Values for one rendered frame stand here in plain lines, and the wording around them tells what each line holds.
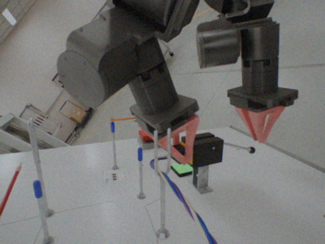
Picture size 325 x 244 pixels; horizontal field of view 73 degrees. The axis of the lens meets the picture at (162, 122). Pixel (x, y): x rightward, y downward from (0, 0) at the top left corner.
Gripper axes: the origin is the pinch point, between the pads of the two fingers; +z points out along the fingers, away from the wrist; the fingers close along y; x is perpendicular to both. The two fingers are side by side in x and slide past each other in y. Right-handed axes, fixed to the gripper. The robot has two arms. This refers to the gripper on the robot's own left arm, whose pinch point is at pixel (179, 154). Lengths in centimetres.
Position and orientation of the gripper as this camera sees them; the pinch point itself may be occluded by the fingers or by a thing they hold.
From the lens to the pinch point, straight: 35.2
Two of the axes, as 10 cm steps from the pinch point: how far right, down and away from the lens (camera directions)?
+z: 3.5, 8.3, 4.3
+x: 8.3, -4.9, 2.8
